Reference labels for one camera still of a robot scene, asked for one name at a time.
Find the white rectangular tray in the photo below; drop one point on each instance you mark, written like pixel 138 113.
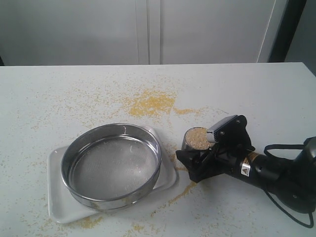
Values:
pixel 63 208

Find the round steel sieve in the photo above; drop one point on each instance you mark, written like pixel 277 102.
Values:
pixel 112 166

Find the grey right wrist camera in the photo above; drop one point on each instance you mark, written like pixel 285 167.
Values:
pixel 218 129

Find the small stainless steel cup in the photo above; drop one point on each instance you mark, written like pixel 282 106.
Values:
pixel 186 144

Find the spilled yellow millet pile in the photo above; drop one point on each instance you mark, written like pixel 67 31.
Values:
pixel 150 103

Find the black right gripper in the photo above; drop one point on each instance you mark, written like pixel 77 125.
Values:
pixel 232 154

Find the yellow grains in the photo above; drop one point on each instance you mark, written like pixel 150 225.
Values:
pixel 196 139

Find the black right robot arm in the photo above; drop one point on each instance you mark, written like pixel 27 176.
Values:
pixel 287 171

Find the yellow millet arc spill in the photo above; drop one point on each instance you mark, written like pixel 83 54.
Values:
pixel 184 185

